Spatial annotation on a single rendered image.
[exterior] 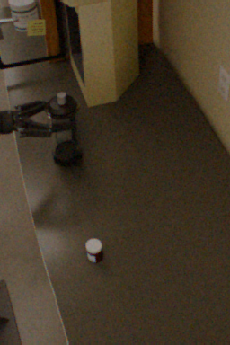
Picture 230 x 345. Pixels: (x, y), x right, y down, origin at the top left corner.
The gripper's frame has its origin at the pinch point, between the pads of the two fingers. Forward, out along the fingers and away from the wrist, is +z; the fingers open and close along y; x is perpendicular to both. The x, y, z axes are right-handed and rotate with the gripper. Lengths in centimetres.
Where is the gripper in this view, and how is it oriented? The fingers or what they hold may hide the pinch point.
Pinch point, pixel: (62, 116)
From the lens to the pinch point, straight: 151.7
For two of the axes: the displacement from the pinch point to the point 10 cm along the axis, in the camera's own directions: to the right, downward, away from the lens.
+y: -3.0, -7.2, 6.3
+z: 9.3, -1.0, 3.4
